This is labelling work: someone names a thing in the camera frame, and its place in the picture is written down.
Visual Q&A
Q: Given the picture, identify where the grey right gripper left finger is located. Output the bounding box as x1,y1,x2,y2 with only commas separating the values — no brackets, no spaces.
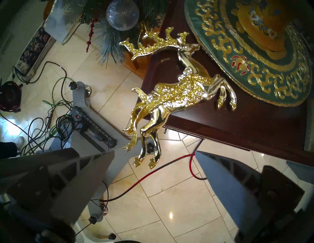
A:
0,148,116,224

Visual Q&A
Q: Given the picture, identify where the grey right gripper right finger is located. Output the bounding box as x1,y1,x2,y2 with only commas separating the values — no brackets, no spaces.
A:
196,151,305,237

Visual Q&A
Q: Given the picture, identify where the gold glitter reindeer ornament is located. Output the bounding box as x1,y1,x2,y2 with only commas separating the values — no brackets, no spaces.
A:
119,27,237,169

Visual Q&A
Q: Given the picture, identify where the green pine Christmas garland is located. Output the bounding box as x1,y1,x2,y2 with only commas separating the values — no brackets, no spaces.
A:
81,0,172,65

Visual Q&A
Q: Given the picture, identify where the white glitter ball ornament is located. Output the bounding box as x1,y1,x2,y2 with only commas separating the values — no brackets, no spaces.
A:
106,0,140,31

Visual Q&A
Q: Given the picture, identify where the black power strip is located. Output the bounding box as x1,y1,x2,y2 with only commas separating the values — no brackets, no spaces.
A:
74,107,118,149

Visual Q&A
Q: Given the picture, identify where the dark wooden cabinet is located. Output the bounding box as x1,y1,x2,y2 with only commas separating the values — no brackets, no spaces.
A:
141,0,314,167

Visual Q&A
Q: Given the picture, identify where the black trouser leg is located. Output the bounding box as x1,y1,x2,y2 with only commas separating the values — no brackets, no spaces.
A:
0,142,17,157

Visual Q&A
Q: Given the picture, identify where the green gold round mat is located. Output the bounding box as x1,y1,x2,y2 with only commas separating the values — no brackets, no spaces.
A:
184,0,312,107

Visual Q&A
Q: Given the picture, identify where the dark patterned rug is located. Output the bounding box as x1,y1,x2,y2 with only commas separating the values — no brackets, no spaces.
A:
16,23,57,81

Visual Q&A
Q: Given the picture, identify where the hanging red berry sprig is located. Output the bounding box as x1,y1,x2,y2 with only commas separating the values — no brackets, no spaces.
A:
86,17,98,53

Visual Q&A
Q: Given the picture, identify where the sheer white gold-edged ribbon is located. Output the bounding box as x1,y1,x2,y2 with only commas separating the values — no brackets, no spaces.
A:
44,0,85,45

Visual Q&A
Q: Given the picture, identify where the red and black cable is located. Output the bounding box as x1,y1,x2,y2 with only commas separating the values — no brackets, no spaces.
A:
98,138,209,204

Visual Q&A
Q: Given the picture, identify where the grey metal robot base plate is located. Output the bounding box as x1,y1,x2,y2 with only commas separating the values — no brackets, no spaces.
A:
49,81,160,224

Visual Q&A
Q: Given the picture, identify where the green cable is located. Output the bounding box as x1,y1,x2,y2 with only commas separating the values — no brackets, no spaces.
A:
22,77,74,152

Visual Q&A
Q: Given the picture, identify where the red black cable reel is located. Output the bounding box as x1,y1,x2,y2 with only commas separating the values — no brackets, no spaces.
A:
0,80,24,113

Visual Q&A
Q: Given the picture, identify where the black floor cable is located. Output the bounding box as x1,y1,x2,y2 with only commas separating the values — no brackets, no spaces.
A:
12,61,74,157

